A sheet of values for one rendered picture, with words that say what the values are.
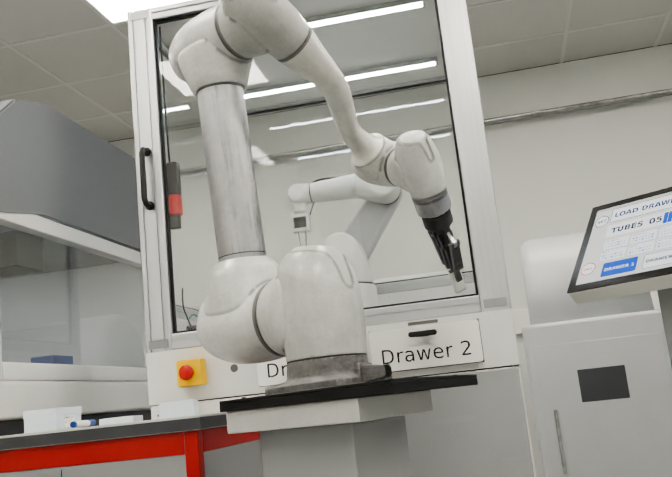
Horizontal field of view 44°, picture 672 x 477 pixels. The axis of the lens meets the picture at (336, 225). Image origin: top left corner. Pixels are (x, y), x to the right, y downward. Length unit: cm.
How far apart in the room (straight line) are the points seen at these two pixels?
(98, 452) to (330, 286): 62
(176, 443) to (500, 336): 91
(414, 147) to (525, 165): 367
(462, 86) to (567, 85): 347
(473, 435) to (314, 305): 83
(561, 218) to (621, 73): 105
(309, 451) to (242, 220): 50
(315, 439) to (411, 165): 77
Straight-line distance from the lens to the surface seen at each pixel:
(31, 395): 253
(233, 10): 173
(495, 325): 222
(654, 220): 220
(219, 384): 234
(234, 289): 166
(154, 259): 244
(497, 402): 221
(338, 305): 152
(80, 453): 184
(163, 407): 207
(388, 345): 222
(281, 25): 174
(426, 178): 200
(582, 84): 580
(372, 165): 208
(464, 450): 222
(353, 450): 145
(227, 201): 172
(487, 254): 224
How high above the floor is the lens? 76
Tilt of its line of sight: 12 degrees up
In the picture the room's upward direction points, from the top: 6 degrees counter-clockwise
